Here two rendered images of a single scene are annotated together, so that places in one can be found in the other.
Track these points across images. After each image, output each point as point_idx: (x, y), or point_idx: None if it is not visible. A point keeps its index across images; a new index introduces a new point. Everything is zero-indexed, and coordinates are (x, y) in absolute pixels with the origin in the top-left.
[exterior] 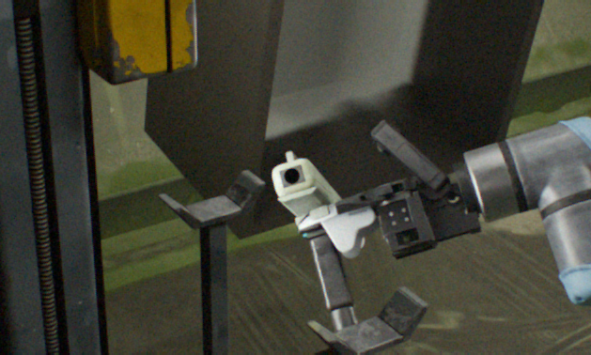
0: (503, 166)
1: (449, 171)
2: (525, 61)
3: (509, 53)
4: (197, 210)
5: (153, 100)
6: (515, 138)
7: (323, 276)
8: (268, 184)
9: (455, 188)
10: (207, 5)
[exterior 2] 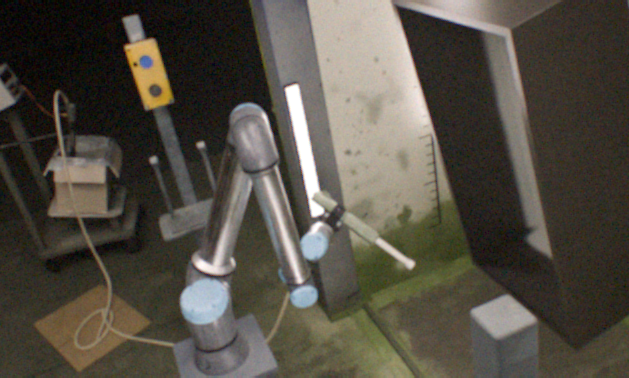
0: (310, 228)
1: (549, 327)
2: (566, 306)
3: (578, 301)
4: (202, 147)
5: (529, 209)
6: (319, 227)
7: None
8: (513, 264)
9: None
10: (487, 174)
